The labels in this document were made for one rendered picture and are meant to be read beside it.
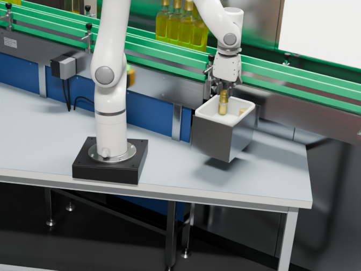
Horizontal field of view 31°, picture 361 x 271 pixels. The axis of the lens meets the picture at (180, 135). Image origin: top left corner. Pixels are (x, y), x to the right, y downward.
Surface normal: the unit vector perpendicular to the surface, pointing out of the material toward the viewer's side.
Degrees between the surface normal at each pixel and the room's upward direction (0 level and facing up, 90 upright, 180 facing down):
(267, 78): 90
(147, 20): 90
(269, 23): 90
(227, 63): 91
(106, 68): 70
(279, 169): 0
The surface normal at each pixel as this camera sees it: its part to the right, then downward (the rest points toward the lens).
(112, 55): 0.17, -0.04
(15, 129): 0.06, -0.88
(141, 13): -0.49, 0.39
